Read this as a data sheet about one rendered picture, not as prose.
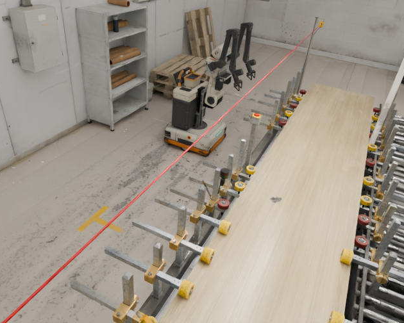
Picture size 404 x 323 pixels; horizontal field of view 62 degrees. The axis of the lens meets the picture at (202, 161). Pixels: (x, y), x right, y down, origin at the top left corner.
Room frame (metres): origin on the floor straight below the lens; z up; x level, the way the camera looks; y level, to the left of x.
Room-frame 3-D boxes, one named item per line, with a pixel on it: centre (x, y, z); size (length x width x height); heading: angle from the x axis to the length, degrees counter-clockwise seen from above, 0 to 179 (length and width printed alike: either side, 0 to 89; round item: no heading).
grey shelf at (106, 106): (4.64, 1.33, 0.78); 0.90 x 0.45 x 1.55; 157
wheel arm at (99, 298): (0.94, 0.40, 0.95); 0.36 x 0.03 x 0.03; 67
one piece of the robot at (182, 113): (4.12, 0.21, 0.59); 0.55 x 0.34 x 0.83; 157
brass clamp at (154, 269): (1.14, 0.18, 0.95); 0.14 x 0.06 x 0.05; 157
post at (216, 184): (1.86, -0.12, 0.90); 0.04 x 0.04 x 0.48; 67
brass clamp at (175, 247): (1.37, 0.09, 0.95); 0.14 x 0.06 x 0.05; 157
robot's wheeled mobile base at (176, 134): (4.08, 0.12, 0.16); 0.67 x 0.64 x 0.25; 67
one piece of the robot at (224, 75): (3.97, -0.15, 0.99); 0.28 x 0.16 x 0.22; 157
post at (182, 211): (1.40, 0.08, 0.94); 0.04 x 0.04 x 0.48; 67
